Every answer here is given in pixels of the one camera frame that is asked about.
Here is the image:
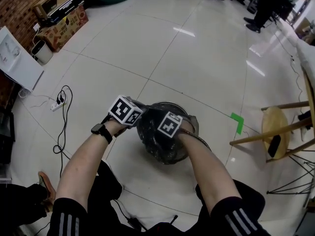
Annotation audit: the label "black wire chair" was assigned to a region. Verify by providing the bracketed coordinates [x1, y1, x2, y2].
[267, 153, 315, 196]

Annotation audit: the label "black phone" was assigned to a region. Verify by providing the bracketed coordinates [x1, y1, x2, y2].
[267, 134, 282, 158]

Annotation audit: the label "small white bin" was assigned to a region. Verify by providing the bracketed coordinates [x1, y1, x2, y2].
[31, 40, 54, 65]

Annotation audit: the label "black plastic bin bag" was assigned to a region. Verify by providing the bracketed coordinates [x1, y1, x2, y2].
[136, 103, 212, 166]

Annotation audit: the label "wooden table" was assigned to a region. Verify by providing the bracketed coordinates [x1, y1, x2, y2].
[302, 70, 315, 137]

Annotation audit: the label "person's black striped shirt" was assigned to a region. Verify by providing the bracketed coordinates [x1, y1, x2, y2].
[50, 197, 271, 236]

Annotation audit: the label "person's left forearm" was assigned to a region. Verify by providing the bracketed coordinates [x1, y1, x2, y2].
[55, 120, 125, 206]

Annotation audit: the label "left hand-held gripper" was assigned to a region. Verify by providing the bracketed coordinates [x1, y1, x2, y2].
[108, 94, 150, 128]

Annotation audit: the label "printed cardboard box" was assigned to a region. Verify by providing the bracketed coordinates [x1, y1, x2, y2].
[36, 5, 89, 53]

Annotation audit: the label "brown cardboard box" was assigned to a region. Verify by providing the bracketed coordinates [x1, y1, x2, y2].
[32, 0, 61, 22]

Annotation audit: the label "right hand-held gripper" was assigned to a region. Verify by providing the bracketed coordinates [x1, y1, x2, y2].
[157, 111, 184, 139]

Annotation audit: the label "black floor cable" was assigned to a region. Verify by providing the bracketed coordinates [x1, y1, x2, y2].
[53, 85, 73, 181]

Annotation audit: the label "white cable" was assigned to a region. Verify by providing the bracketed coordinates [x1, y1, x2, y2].
[18, 88, 54, 108]

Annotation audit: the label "person's right forearm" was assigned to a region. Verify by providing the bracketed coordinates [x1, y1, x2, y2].
[177, 131, 243, 216]

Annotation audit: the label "white water dispenser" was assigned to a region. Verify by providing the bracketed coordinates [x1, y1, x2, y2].
[0, 26, 45, 92]

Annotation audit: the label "black smartwatch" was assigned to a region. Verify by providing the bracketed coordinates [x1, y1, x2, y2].
[91, 123, 113, 145]

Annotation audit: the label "long black box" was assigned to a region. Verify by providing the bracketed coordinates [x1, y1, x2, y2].
[46, 0, 86, 26]

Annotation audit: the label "round wooden stool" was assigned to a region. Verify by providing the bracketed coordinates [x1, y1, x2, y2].
[230, 101, 315, 163]

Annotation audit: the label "green tape mark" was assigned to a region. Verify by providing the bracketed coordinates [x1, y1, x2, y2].
[230, 112, 245, 135]

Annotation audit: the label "white power strip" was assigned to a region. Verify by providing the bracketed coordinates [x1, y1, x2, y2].
[50, 97, 67, 112]

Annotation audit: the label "steel bucket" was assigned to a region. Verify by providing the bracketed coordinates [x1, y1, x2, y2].
[147, 101, 195, 162]

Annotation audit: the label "person's black trousers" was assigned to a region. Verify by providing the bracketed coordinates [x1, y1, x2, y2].
[86, 160, 266, 236]

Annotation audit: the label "thin black cable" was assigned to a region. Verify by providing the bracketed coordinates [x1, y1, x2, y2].
[110, 198, 148, 232]

